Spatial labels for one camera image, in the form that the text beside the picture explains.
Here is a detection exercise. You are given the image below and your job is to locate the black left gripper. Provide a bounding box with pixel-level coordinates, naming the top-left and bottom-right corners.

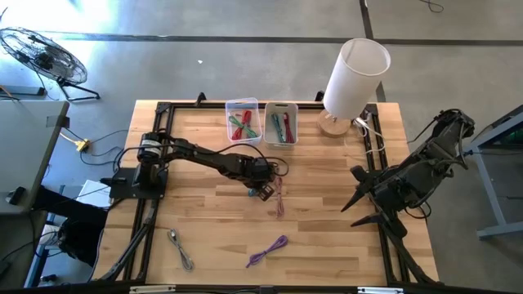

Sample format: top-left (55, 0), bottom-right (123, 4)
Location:
top-left (244, 158), bottom-right (277, 202)

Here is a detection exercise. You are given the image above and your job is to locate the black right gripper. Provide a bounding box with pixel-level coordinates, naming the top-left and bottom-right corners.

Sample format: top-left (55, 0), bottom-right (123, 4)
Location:
top-left (341, 164), bottom-right (409, 228)

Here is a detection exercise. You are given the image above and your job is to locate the purple usb cable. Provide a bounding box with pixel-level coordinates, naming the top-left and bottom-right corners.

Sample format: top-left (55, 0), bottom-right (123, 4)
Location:
top-left (245, 234), bottom-right (289, 270)

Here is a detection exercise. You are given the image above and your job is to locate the grey usb cable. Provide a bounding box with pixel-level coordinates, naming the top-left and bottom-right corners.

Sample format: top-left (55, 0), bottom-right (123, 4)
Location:
top-left (167, 228), bottom-right (195, 273)

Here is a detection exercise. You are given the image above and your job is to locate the clear plastic bin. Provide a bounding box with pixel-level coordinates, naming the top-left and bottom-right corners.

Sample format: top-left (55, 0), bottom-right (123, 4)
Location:
top-left (225, 96), bottom-right (263, 147)

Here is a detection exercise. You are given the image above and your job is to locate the white plastic bin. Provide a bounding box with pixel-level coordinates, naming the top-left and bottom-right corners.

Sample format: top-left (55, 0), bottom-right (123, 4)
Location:
top-left (263, 101), bottom-right (299, 150)

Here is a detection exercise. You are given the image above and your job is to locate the white shade wooden base lamp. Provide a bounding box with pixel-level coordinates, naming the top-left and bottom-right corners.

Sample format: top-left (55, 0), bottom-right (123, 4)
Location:
top-left (317, 38), bottom-right (392, 136)

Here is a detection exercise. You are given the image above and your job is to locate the white paper sheet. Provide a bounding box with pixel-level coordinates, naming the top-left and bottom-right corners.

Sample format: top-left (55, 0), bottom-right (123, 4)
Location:
top-left (76, 179), bottom-right (114, 208)

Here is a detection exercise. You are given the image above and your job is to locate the yellow power plug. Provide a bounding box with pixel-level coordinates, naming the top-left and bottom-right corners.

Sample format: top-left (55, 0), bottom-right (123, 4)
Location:
top-left (60, 132), bottom-right (92, 153)

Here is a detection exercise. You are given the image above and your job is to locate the black bag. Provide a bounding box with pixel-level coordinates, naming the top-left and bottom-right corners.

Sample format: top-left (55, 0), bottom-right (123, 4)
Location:
top-left (32, 185), bottom-right (110, 266)

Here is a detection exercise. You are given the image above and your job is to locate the grey desk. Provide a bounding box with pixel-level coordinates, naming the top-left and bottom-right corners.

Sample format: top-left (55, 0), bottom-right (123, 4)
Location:
top-left (0, 100), bottom-right (70, 216)

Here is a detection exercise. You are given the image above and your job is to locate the black floor fan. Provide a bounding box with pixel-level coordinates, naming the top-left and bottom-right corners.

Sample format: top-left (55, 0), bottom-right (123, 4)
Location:
top-left (0, 26), bottom-right (101, 102)

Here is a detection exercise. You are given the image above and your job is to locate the white lamp cord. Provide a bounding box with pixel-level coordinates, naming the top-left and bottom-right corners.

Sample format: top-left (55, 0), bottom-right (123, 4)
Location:
top-left (345, 116), bottom-right (387, 156)

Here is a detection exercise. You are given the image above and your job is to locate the silver metal bracket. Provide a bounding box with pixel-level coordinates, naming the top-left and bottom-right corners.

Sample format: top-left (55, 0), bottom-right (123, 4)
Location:
top-left (357, 287), bottom-right (404, 294)
top-left (129, 285), bottom-right (177, 294)

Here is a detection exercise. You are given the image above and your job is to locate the black aluminium table frame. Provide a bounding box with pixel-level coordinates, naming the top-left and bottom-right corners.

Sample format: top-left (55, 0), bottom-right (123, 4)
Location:
top-left (100, 100), bottom-right (440, 287)

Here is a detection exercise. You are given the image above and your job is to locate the grey metal table frame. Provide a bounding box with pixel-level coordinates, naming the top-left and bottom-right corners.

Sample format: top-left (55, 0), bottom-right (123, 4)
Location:
top-left (450, 104), bottom-right (523, 240)

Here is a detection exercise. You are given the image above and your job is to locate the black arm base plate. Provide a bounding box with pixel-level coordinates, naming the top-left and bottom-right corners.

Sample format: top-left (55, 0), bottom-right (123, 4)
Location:
top-left (100, 167), bottom-right (168, 200)

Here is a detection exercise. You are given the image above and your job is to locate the black floor cable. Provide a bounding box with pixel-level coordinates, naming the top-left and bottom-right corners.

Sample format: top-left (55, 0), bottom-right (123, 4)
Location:
top-left (418, 0), bottom-right (445, 13)

